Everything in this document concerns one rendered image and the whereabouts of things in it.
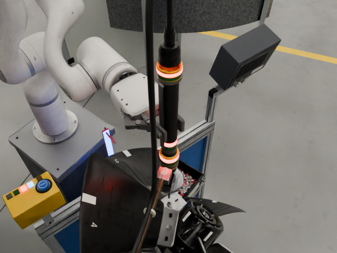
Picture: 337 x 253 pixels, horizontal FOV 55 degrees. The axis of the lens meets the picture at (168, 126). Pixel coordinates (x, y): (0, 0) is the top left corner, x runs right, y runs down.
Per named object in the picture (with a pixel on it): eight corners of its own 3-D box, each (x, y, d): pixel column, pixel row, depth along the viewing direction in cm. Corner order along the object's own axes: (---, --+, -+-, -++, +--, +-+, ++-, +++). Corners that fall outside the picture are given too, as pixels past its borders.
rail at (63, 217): (43, 241, 125) (37, 233, 119) (39, 233, 127) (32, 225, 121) (213, 131, 161) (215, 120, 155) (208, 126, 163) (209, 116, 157)
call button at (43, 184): (40, 194, 106) (39, 191, 105) (36, 185, 108) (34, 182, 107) (52, 187, 108) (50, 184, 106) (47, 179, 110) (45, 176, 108)
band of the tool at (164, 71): (178, 89, 53) (178, 75, 51) (153, 83, 54) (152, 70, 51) (185, 72, 55) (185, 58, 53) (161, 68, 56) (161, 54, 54)
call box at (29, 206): (23, 232, 108) (12, 218, 100) (13, 210, 113) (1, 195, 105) (67, 205, 114) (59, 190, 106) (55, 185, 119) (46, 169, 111)
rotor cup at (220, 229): (192, 279, 78) (226, 241, 76) (149, 237, 82) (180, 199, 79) (203, 256, 92) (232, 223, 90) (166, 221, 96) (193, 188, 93)
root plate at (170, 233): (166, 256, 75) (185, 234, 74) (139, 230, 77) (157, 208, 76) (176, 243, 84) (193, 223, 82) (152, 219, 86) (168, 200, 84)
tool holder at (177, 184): (176, 204, 76) (177, 182, 69) (148, 196, 77) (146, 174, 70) (186, 173, 82) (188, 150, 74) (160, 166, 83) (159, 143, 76)
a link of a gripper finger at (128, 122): (129, 100, 70) (153, 107, 68) (113, 125, 65) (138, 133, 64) (129, 96, 69) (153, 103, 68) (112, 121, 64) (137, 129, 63)
